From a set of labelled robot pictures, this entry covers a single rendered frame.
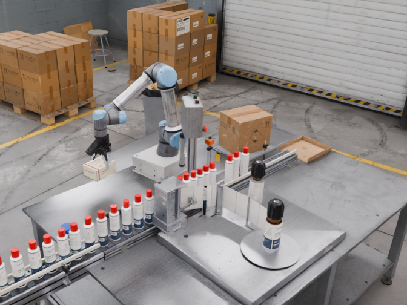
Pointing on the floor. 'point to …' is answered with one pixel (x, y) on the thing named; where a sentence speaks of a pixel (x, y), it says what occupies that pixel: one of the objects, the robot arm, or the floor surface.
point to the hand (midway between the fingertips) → (99, 165)
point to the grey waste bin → (152, 113)
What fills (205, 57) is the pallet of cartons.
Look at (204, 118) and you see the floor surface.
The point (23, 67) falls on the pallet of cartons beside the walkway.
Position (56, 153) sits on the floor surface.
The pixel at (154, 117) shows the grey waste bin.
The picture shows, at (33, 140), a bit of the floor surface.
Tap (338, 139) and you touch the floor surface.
